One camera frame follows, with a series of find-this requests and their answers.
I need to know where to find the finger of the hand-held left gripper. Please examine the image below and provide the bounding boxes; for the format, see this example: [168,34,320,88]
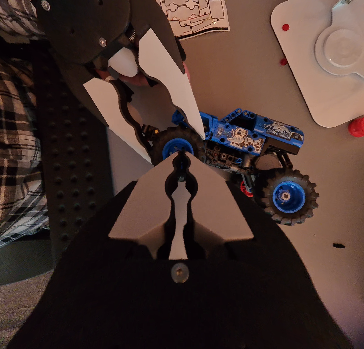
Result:
[138,29,206,140]
[83,49,154,165]

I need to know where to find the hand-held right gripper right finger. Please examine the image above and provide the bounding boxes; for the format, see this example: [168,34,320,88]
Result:
[183,151,255,260]

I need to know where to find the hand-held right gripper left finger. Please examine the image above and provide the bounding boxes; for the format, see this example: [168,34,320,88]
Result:
[108,152,181,260]

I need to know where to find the Lego monster truck model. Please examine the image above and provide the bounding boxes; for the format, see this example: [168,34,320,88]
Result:
[142,108,319,226]

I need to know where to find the black toy tire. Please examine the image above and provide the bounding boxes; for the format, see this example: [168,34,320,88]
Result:
[150,125,207,168]

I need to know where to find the blue toy wheel rim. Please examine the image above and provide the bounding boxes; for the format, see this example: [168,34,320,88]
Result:
[162,138,195,161]

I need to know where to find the red toy wheel rim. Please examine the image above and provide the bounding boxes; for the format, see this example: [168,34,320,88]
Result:
[348,118,364,138]

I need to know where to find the grey desk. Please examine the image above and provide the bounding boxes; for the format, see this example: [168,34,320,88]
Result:
[107,0,364,349]

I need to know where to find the person's left hand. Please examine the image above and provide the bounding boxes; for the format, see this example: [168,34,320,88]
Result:
[118,70,151,87]

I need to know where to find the white sticker sheet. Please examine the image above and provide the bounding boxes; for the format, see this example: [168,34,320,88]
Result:
[142,0,230,41]

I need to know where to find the teal chair seat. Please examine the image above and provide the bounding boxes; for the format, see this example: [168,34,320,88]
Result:
[0,232,59,285]

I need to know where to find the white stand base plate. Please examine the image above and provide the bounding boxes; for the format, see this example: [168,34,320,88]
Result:
[270,0,364,128]

